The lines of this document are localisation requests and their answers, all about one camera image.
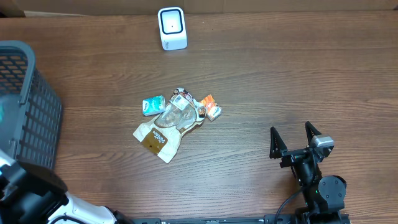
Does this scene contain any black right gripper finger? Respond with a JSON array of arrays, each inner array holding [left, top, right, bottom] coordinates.
[[305, 121, 321, 146], [269, 126, 288, 159]]

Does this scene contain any small orange snack packet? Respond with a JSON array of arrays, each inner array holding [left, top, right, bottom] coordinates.
[[200, 95, 222, 121]]

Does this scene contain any beige brown cookie pouch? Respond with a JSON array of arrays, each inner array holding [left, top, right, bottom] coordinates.
[[133, 87, 206, 164]]

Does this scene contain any small teal tissue pack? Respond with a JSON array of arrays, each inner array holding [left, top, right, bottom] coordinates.
[[142, 95, 166, 116]]

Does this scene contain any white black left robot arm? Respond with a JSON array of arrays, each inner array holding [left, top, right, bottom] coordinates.
[[1, 151, 132, 224]]

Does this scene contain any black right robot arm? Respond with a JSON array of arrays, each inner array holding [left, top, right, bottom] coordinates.
[[264, 121, 350, 224]]

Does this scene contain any white barcode scanner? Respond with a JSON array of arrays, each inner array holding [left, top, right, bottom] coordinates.
[[157, 7, 188, 51]]

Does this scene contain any grey plastic mesh basket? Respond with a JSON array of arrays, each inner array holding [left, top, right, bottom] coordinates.
[[1, 40, 63, 169]]

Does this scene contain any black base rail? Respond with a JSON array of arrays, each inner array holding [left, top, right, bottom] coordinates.
[[130, 213, 351, 224]]

